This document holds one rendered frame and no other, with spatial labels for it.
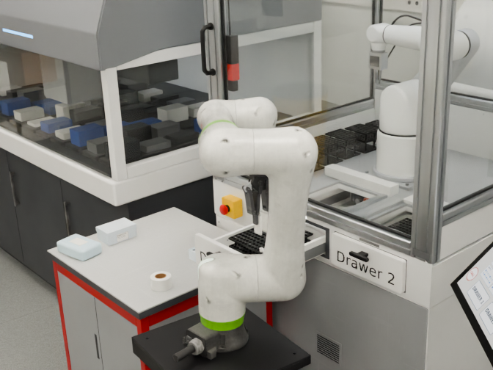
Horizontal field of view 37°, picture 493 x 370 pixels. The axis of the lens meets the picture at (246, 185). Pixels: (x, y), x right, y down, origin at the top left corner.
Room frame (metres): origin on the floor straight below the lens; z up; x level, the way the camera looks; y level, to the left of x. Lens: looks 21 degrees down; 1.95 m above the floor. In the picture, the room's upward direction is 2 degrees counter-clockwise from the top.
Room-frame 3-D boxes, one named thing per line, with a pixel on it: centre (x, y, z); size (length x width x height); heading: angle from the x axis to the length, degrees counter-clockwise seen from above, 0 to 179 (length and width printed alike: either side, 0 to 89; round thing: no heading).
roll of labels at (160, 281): (2.18, 0.29, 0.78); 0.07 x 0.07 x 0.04
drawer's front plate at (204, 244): (2.12, 0.08, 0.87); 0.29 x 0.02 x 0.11; 40
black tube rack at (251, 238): (2.25, -0.07, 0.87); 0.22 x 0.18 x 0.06; 130
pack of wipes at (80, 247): (2.47, 0.62, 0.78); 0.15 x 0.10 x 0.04; 50
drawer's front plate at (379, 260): (2.09, -0.37, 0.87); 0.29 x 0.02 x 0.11; 40
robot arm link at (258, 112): (2.14, -0.04, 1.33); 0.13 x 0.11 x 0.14; 95
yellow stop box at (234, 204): (2.57, 0.06, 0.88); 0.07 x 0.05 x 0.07; 40
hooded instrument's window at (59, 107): (3.86, 0.67, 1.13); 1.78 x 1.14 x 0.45; 40
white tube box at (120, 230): (2.59, 0.50, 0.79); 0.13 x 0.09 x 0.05; 129
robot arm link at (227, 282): (1.80, 0.06, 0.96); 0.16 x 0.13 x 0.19; 94
